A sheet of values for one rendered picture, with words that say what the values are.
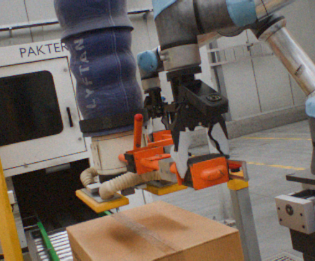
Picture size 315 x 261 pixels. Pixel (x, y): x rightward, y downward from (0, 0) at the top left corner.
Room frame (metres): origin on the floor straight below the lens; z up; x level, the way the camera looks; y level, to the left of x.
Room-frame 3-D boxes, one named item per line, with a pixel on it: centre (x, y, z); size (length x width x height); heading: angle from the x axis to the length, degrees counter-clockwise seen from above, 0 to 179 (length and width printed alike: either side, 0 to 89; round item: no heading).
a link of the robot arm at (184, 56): (0.85, -0.08, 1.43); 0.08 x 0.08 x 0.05
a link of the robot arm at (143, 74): (1.75, -0.03, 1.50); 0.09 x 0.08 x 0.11; 59
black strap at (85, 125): (1.41, 0.12, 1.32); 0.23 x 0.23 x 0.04
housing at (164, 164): (0.97, -0.03, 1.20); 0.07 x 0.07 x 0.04; 20
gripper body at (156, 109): (1.75, -0.03, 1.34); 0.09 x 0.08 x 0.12; 21
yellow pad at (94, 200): (1.37, 0.22, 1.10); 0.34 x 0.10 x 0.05; 20
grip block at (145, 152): (1.17, 0.04, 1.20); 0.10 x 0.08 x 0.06; 110
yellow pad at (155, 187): (1.44, 0.04, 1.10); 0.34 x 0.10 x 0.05; 20
